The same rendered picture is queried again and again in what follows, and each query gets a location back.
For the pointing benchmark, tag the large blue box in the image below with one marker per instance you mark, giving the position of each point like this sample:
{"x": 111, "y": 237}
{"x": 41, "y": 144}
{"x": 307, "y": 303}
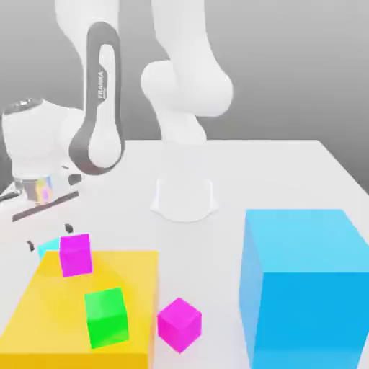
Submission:
{"x": 305, "y": 288}

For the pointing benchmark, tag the small cyan cube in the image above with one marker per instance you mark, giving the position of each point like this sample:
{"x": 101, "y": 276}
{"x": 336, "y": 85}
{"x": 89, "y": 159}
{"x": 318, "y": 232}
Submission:
{"x": 49, "y": 246}

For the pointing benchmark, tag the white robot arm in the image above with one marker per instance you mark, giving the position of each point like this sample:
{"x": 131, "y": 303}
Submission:
{"x": 184, "y": 86}

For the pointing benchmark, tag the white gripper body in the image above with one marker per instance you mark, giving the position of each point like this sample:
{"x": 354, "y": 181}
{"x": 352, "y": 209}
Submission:
{"x": 46, "y": 212}

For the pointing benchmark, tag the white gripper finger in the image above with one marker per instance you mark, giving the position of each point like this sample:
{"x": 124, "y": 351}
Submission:
{"x": 30, "y": 245}
{"x": 68, "y": 229}

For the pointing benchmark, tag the large yellow box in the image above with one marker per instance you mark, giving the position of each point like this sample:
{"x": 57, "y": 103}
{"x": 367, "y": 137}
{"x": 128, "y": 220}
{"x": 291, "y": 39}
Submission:
{"x": 57, "y": 317}

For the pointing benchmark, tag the small green cube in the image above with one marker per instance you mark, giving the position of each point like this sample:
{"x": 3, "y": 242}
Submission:
{"x": 106, "y": 318}

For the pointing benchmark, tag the small magenta cube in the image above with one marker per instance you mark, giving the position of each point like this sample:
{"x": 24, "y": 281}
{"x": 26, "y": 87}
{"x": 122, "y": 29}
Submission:
{"x": 179, "y": 325}
{"x": 76, "y": 256}

